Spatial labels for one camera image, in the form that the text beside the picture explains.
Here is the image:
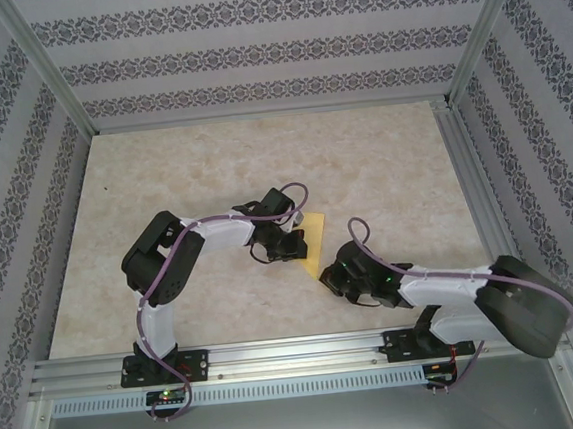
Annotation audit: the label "yellow cloth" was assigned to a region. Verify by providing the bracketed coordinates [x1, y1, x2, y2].
[292, 211, 332, 281]

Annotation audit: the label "grey sheet metal shelf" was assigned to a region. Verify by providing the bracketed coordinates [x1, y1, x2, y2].
[27, 372, 573, 429]

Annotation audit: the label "small circuit board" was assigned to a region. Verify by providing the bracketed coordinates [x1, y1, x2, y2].
[423, 359, 459, 385]
[144, 387, 189, 406]

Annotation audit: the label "aluminium side rails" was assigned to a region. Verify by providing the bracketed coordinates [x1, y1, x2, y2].
[430, 92, 540, 321]

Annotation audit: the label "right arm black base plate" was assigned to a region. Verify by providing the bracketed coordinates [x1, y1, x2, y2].
[383, 323, 477, 365]

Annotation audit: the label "long aluminium mounting rail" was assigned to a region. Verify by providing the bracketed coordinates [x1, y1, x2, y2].
[25, 312, 573, 400]

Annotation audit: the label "slotted grey cable duct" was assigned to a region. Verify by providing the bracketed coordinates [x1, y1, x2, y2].
[49, 365, 429, 420]

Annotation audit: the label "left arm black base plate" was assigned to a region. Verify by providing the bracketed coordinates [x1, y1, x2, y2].
[121, 349, 212, 390]

